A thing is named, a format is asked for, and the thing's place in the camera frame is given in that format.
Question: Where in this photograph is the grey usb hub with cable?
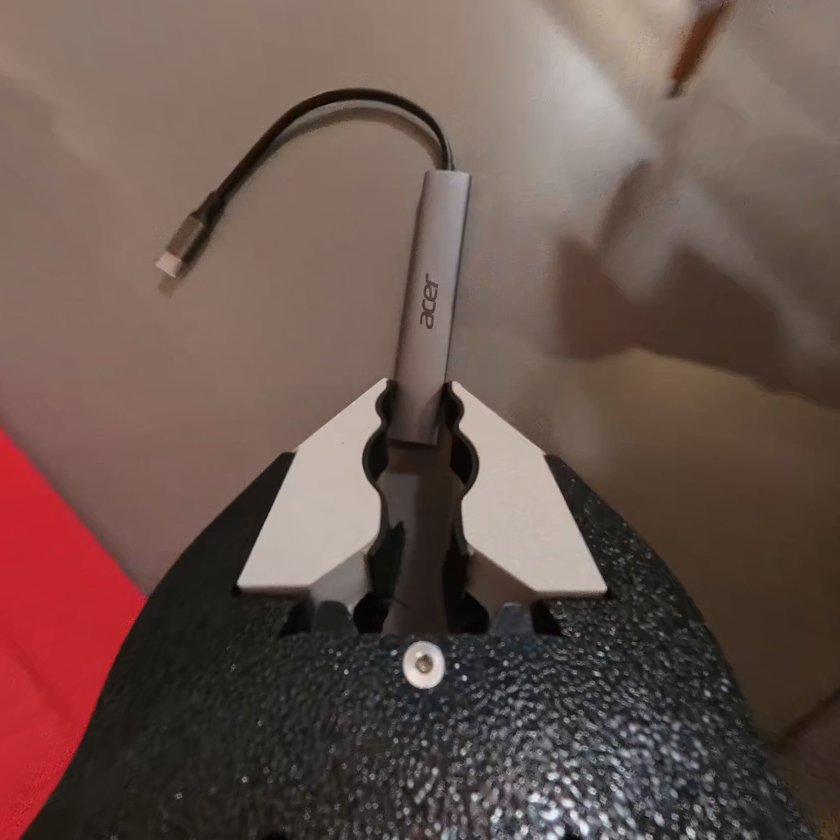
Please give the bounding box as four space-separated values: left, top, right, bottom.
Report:
155 88 475 449

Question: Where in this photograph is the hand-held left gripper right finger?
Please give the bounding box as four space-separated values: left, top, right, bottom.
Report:
444 381 609 609

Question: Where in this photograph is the red plastic bin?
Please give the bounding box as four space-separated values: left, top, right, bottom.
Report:
0 423 148 840

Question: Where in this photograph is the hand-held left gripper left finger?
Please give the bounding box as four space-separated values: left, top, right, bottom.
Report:
235 378 404 608

